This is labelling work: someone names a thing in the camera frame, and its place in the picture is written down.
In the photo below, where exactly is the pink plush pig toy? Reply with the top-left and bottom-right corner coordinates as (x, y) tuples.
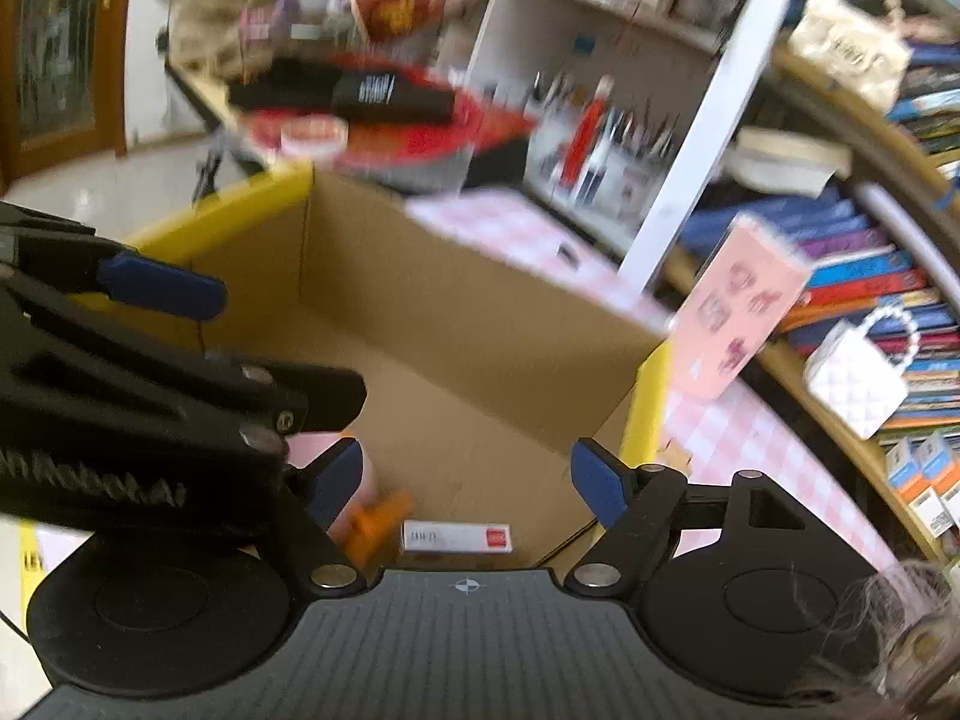
(285, 433), (377, 539)

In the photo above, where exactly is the orange toy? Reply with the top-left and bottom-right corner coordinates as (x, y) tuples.
(342, 491), (413, 569)

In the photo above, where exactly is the white red small box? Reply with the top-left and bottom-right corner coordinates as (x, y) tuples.
(400, 520), (512, 554)

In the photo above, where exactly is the pink checkered tablecloth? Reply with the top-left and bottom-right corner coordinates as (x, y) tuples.
(403, 190), (902, 579)

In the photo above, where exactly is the black side table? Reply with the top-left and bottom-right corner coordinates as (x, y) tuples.
(164, 64), (316, 205)

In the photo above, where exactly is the yellow cardboard box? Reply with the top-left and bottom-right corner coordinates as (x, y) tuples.
(125, 167), (662, 566)

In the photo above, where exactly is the round pink white tin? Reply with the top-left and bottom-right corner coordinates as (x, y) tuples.
(280, 115), (348, 161)

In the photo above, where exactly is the pink rectangular tin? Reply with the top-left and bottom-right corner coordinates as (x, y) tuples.
(670, 213), (814, 401)

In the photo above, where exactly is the white quilted mini handbag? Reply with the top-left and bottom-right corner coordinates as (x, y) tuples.
(804, 305), (921, 439)

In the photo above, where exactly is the brown plush blanket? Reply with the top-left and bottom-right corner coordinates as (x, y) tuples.
(167, 0), (301, 82)

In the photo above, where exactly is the black long box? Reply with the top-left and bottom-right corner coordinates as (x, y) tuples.
(226, 57), (455, 125)

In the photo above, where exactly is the row of books lower shelf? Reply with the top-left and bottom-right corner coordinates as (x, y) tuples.
(680, 182), (958, 431)

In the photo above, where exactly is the clear pen holder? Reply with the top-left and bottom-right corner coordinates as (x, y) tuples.
(524, 71), (679, 236)

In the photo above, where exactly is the wooden bookshelf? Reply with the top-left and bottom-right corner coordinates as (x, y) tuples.
(659, 0), (960, 568)

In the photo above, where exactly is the white cubby shelf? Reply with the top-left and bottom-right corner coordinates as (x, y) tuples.
(299, 0), (815, 286)

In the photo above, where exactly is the cream pearl-handle handbag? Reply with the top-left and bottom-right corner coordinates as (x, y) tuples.
(788, 0), (911, 114)

